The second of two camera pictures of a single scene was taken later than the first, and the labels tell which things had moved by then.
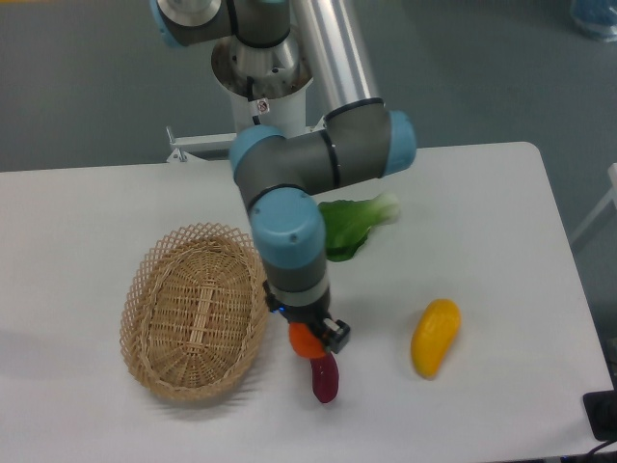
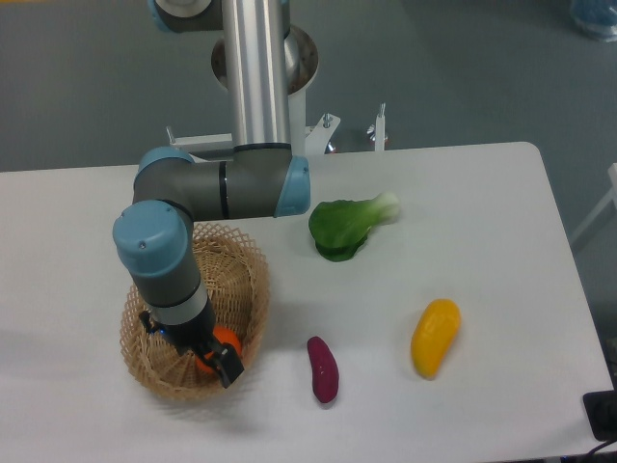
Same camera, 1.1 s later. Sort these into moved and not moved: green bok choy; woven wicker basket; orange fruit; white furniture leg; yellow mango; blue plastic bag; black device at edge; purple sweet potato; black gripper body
Moved: black gripper body; orange fruit
Not moved: blue plastic bag; green bok choy; yellow mango; woven wicker basket; purple sweet potato; white furniture leg; black device at edge
